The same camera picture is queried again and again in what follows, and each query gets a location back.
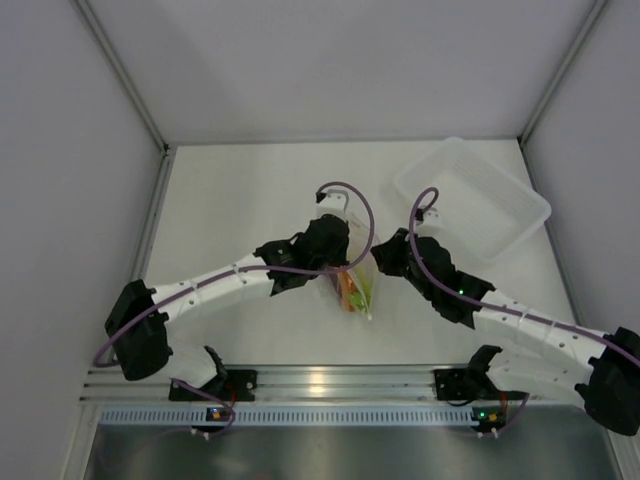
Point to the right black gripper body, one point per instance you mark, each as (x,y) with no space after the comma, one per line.
(429,292)

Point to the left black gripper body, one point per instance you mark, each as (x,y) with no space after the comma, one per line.
(334,260)

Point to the orange purple fake fruit slice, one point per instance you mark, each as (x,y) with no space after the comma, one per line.
(347,290)

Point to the clear zip top bag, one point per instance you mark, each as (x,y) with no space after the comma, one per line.
(358,239)

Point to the green fake celery stalk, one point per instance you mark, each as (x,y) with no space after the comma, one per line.
(365,280)

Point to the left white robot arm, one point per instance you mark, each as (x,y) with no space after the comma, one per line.
(145,322)

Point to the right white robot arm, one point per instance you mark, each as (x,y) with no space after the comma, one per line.
(595,371)

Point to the translucent plastic bin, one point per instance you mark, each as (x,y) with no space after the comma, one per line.
(485,209)

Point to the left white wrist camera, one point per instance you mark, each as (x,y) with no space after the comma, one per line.
(332,202)

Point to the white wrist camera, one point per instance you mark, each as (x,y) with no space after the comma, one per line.
(332,202)
(428,222)

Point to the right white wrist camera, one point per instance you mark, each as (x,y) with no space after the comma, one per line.
(428,222)

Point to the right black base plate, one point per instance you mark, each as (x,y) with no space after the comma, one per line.
(453,385)

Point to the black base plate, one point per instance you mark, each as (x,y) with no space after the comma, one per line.
(453,385)
(239,386)

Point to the aluminium mounting rail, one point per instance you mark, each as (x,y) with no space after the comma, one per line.
(280,383)

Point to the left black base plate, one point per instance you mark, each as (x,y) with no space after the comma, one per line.
(239,386)

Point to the left aluminium frame post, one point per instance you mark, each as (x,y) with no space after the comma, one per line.
(118,67)

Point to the aluminium frame post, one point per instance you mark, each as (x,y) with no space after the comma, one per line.
(570,54)
(118,67)

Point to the white slotted cable duct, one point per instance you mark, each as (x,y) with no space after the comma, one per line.
(245,416)

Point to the right aluminium frame post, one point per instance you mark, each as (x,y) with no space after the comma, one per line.
(570,54)

